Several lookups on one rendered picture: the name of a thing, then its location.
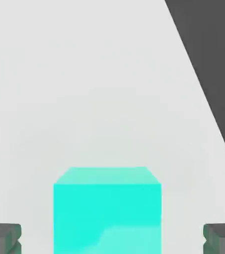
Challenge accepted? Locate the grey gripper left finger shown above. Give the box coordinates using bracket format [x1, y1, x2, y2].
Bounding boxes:
[0, 223, 22, 254]

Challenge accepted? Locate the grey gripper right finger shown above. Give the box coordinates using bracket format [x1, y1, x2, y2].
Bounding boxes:
[203, 223, 225, 254]

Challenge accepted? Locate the small cyan cube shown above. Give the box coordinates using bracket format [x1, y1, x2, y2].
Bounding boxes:
[53, 166, 162, 254]

